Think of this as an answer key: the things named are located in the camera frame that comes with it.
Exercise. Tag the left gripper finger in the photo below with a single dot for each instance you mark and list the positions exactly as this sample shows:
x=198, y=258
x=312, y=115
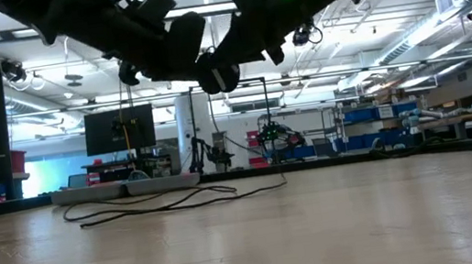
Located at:
x=188, y=37

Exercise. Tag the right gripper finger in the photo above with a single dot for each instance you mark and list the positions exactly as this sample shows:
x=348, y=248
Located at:
x=276, y=54

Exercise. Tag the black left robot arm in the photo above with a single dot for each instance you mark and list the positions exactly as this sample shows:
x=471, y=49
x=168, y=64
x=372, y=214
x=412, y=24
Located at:
x=77, y=20

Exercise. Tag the black background robot arm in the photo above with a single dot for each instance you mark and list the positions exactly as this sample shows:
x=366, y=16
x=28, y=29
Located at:
x=280, y=137

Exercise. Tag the black monitor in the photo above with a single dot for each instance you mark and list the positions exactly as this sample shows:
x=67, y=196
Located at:
x=102, y=132

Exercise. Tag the black tripod stand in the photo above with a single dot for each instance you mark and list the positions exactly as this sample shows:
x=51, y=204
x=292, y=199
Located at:
x=209, y=154

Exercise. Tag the black cluttered desk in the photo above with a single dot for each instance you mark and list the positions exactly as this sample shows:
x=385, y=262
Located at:
x=103, y=174

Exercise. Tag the red storage bin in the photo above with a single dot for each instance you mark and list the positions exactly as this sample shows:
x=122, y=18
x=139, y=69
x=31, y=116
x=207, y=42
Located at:
x=19, y=161

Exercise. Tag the wooden workbench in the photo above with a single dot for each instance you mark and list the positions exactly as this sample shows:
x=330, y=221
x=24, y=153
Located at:
x=456, y=119

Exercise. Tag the black hanging camera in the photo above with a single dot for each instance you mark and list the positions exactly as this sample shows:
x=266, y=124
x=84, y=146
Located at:
x=13, y=70
x=302, y=37

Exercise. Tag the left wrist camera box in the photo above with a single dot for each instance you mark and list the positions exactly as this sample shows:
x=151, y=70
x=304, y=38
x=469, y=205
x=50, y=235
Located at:
x=153, y=5

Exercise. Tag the black pointed bracket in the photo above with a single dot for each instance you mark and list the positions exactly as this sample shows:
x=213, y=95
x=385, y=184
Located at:
x=377, y=145

